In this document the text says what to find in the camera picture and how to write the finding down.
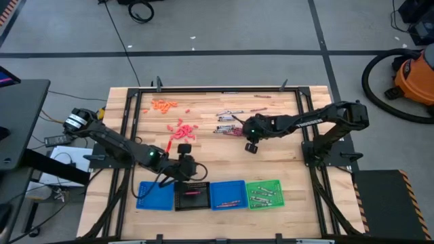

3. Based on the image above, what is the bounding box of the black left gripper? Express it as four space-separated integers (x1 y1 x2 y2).
159 154 199 188

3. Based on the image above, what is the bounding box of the blue plastic basket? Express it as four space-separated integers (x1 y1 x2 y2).
136 180 176 211
209 180 249 211

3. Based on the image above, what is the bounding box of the black plastic basket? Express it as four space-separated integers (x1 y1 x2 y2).
174 182 212 212

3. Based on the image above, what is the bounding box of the green plastic basket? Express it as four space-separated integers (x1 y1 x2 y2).
245 179 285 211

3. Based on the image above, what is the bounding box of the white paper sheet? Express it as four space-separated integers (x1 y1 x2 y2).
39 145 93 187

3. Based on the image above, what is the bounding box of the bunch of keys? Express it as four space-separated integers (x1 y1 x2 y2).
51 188 68 203

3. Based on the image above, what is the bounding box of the black power adapter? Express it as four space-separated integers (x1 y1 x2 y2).
43 134 76 148

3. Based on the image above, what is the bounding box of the orange shop vacuum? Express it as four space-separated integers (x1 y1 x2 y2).
384 43 434 116
361 47 434 125

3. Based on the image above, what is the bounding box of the black mat hazard stripe edge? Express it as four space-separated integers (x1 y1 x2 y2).
352 169 433 241

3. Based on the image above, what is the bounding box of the black desk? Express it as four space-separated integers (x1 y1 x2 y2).
0 79 92 244

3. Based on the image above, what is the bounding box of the computer monitor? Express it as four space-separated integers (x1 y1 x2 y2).
0 66 22 88

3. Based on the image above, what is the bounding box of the black equipment case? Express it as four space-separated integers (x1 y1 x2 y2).
389 0 434 47

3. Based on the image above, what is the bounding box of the hazard striped floor mat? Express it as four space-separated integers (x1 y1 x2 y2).
0 0 22 28

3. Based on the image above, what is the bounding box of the black left camera cable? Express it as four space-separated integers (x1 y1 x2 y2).
130 159 208 200

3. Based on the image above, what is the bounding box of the black aluminium table frame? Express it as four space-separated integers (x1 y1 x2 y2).
81 86 366 244

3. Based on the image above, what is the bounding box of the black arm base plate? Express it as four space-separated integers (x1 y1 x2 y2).
83 142 138 169
301 139 363 167

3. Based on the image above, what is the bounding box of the long black floor cable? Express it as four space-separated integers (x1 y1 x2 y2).
98 0 142 87

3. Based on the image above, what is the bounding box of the coiled black cable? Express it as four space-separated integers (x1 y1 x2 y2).
127 0 155 24

